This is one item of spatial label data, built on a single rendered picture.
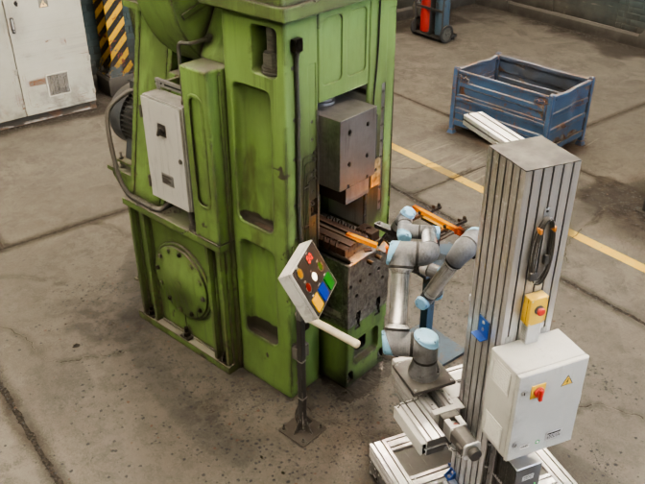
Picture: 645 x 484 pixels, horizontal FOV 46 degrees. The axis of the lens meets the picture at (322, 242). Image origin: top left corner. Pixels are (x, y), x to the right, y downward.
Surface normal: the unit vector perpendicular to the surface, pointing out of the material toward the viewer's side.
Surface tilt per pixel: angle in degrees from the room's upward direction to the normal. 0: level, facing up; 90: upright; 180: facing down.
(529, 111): 89
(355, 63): 90
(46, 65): 90
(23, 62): 90
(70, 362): 0
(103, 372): 0
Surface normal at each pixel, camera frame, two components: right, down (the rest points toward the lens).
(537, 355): 0.00, -0.85
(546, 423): 0.38, 0.48
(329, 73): 0.75, 0.34
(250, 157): -0.66, 0.37
